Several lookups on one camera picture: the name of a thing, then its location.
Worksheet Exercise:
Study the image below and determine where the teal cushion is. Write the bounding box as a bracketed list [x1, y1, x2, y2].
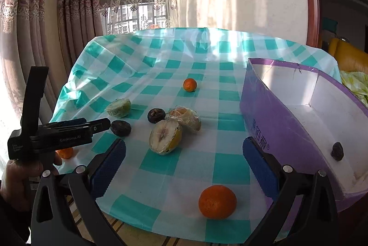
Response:
[322, 17, 339, 33]

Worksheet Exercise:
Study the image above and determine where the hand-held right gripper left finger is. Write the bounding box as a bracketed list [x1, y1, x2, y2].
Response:
[30, 138, 127, 246]

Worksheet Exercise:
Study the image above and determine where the floral brown curtain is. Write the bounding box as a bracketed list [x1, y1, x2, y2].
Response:
[57, 0, 105, 70]
[0, 0, 62, 157]

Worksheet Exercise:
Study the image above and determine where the green checked cloth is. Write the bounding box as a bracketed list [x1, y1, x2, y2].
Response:
[340, 70, 368, 107]

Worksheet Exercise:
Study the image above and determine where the halved yellow pear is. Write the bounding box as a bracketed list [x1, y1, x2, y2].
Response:
[149, 119, 183, 156]

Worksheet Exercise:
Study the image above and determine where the person's left hand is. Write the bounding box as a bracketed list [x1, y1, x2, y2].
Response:
[0, 152, 63, 213]

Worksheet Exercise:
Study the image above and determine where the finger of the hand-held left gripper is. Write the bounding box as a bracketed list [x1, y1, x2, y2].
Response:
[82, 118, 112, 136]
[47, 118, 87, 129]

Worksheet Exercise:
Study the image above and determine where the orange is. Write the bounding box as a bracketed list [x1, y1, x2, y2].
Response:
[183, 78, 198, 93]
[56, 147, 74, 160]
[198, 185, 237, 220]

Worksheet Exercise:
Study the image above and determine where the yellow leather sofa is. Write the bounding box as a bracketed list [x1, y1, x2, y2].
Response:
[328, 37, 368, 74]

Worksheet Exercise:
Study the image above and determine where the green halved fruit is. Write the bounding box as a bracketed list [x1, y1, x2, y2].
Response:
[106, 98, 132, 118]

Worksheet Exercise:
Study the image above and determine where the plastic green fruit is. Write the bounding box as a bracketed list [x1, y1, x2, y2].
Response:
[167, 106, 202, 133]

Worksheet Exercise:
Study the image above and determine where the teal white checked tablecloth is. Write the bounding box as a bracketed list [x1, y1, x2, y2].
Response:
[47, 27, 342, 238]

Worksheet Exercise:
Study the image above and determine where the dark water chestnut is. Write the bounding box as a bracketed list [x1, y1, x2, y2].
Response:
[331, 142, 344, 161]
[110, 120, 132, 137]
[147, 108, 166, 124]

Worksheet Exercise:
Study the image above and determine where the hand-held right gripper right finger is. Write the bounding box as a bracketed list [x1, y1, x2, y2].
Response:
[242, 137, 340, 246]

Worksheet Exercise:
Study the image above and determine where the person's left forearm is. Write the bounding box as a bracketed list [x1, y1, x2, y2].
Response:
[0, 194, 33, 246]

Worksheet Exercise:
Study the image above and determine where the purple cardboard box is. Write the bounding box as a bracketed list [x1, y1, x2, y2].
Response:
[240, 58, 368, 213]

